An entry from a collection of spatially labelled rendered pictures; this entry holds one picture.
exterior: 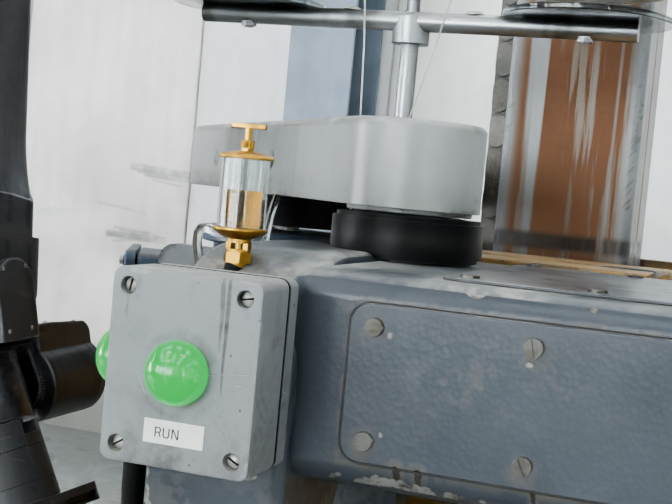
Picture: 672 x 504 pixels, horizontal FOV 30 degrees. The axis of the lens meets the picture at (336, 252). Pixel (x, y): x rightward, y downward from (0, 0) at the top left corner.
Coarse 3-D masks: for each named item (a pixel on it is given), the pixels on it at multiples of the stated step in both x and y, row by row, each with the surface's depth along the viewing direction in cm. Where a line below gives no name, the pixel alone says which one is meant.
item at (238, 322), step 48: (144, 288) 57; (192, 288) 56; (240, 288) 55; (288, 288) 58; (144, 336) 57; (192, 336) 56; (240, 336) 56; (288, 336) 59; (144, 384) 57; (240, 384) 56; (288, 384) 59; (240, 432) 56; (240, 480) 56
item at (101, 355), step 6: (108, 330) 60; (108, 336) 59; (102, 342) 59; (108, 342) 59; (102, 348) 59; (96, 354) 59; (102, 354) 59; (96, 360) 59; (102, 360) 59; (102, 366) 59; (102, 372) 59
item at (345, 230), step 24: (336, 216) 73; (360, 216) 71; (384, 216) 70; (408, 216) 71; (336, 240) 72; (360, 240) 71; (384, 240) 70; (408, 240) 70; (432, 240) 70; (456, 240) 71; (480, 240) 73; (456, 264) 71
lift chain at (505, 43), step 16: (512, 0) 111; (512, 48) 112; (496, 64) 112; (496, 80) 112; (496, 96) 112; (496, 112) 112; (496, 128) 112; (496, 144) 112; (496, 160) 112; (496, 176) 112; (496, 192) 112; (496, 208) 112; (480, 224) 113
